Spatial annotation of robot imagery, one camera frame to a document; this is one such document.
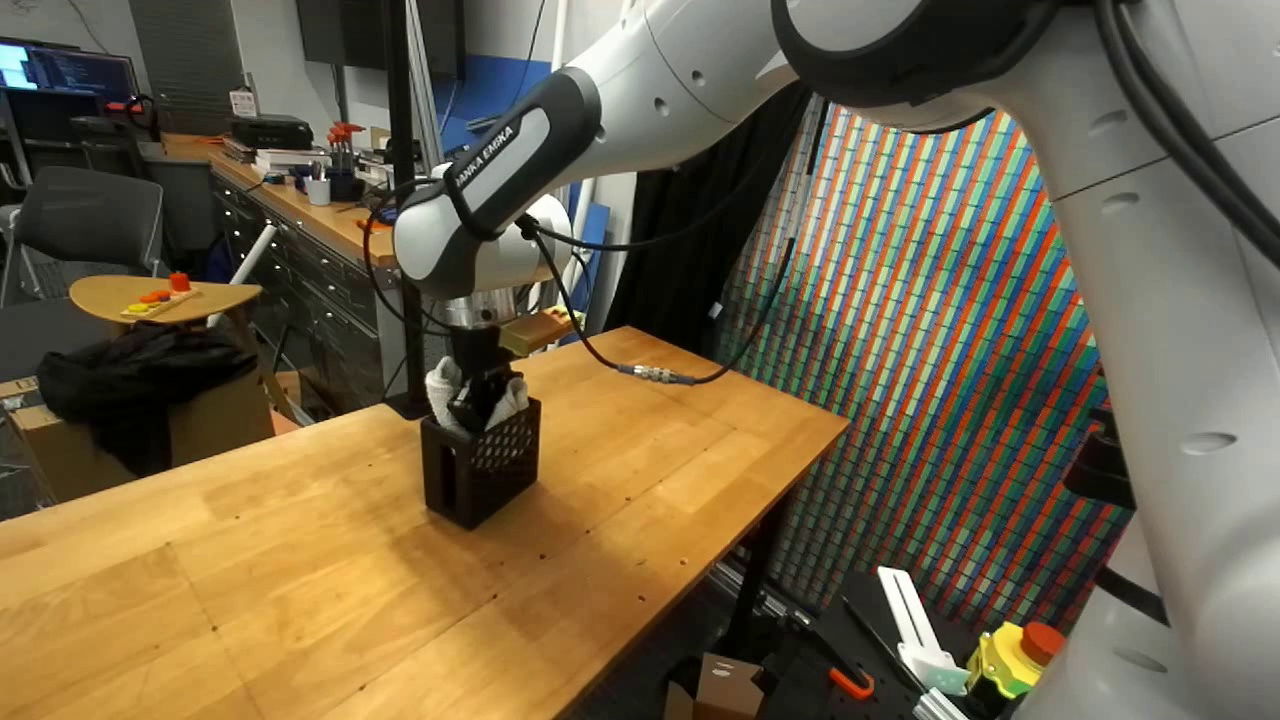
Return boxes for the colourful striped backdrop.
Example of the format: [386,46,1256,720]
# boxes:
[717,99,1139,660]

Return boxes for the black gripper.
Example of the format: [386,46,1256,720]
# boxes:
[445,319,528,403]

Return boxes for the dark office chair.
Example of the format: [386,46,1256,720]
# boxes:
[0,163,173,311]

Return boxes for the black camera stand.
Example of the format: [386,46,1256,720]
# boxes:
[1059,406,1139,512]

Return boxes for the black cable with connector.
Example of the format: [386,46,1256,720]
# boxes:
[510,124,821,392]

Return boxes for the tan wrist camera mount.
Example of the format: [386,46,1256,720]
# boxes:
[496,307,581,364]

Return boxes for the black curtain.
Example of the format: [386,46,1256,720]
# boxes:
[602,80,821,358]

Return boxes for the small cardboard box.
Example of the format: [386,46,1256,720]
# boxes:
[661,652,769,720]

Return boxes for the orange handled clamp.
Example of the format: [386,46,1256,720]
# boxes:
[821,660,883,706]

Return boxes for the white towel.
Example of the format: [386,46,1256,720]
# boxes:
[419,348,538,444]

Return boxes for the red topped spray bottle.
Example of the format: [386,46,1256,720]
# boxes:
[327,121,369,209]

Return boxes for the large cardboard box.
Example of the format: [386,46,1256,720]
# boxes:
[8,357,305,502]

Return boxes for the black bag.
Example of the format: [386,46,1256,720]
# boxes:
[34,323,265,476]

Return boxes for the yellow emergency stop button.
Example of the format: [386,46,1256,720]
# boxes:
[964,614,1070,704]

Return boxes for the computer monitor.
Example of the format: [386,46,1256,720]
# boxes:
[0,36,134,104]

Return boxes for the black perforated basket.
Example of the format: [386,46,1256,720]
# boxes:
[415,396,547,537]

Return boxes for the black vertical pole stand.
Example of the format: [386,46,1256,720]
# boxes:
[382,0,453,425]

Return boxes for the white aluminium bar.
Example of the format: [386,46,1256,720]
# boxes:
[870,563,974,698]

